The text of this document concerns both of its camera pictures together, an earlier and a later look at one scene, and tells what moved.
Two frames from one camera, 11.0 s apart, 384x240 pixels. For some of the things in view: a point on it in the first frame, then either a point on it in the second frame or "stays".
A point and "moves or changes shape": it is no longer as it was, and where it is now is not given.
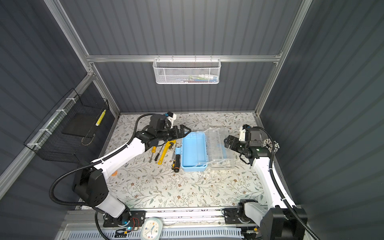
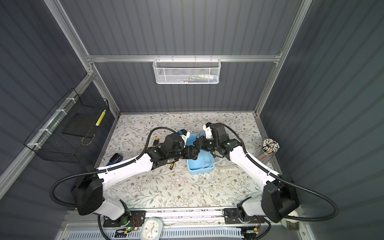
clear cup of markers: x=272 y=146 stays
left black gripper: x=177 y=135 → x=191 y=151
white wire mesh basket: x=184 y=71 stays
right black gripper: x=233 y=146 → x=200 y=145
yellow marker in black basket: x=101 y=118 stays
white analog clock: x=151 y=228 stays
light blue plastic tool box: x=213 y=149 moves or changes shape
